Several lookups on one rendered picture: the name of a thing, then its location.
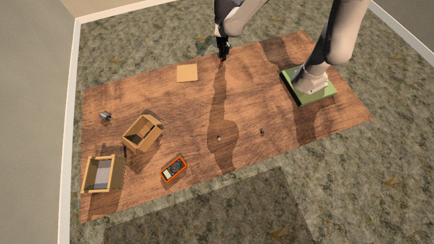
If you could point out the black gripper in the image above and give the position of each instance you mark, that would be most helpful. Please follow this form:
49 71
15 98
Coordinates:
223 47

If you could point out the orange digital multimeter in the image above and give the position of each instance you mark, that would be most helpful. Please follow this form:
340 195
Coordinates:
173 169

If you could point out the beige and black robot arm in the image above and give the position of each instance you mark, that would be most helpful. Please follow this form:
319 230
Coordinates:
334 46

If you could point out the orange flat mat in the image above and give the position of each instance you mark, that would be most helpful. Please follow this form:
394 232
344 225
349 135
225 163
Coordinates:
187 73

